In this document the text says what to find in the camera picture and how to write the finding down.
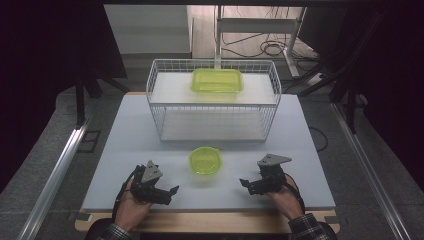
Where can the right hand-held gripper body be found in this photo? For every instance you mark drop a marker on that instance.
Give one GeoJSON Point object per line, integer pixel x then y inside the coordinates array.
{"type": "Point", "coordinates": [271, 178]}

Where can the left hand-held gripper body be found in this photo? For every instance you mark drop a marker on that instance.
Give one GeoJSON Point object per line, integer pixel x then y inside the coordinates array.
{"type": "Point", "coordinates": [148, 186]}

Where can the round container with green lid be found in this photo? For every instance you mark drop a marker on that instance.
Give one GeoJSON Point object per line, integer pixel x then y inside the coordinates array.
{"type": "Point", "coordinates": [205, 160]}

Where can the rectangular container with green lid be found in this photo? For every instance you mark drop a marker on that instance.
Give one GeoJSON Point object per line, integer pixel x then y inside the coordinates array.
{"type": "Point", "coordinates": [216, 80]}

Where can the person's right hand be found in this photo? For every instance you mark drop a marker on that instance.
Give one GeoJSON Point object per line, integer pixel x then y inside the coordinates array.
{"type": "Point", "coordinates": [286, 201]}

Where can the person's left hand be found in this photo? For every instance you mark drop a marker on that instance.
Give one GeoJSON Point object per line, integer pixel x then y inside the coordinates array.
{"type": "Point", "coordinates": [131, 210]}

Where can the wooden table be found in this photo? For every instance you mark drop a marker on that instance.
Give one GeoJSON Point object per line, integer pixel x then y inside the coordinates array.
{"type": "Point", "coordinates": [206, 221]}

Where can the white power strip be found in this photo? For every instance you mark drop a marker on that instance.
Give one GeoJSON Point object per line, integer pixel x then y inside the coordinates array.
{"type": "Point", "coordinates": [316, 79]}

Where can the black stand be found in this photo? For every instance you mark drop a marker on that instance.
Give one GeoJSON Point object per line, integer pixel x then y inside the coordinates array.
{"type": "Point", "coordinates": [80, 100]}
{"type": "Point", "coordinates": [350, 100]}

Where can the white cabinet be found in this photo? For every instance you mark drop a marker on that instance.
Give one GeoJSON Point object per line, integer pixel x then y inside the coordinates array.
{"type": "Point", "coordinates": [150, 30]}

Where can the metal floor rail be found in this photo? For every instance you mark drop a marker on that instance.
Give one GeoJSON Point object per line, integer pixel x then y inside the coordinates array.
{"type": "Point", "coordinates": [53, 180]}
{"type": "Point", "coordinates": [370, 173]}

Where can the white desk frame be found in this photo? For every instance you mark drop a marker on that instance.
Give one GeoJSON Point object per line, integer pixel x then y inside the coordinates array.
{"type": "Point", "coordinates": [256, 25]}

